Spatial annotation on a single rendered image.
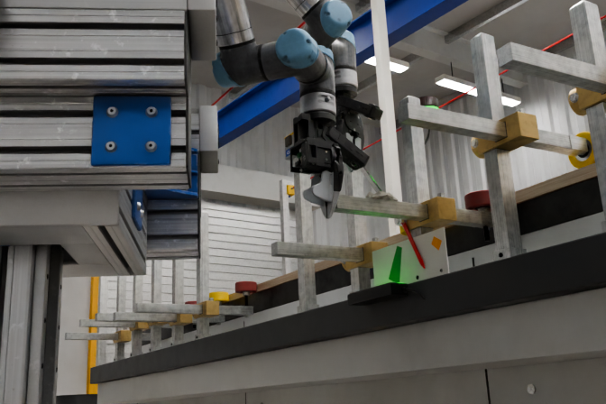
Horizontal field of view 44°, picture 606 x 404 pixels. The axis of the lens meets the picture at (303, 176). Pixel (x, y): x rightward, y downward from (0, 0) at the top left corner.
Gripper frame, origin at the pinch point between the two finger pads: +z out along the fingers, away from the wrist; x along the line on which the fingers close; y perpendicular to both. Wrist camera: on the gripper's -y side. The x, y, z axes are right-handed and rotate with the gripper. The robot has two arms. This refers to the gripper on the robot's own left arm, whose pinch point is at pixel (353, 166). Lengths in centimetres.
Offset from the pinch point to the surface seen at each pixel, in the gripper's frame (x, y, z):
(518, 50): 39, -58, 4
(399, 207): 8.1, -16.8, 14.8
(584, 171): -11, -50, 10
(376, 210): 13.7, -14.7, 16.0
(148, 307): -24, 104, 22
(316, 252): 4.5, 8.5, 20.3
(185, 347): -46, 109, 34
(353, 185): -10.2, 7.3, 1.2
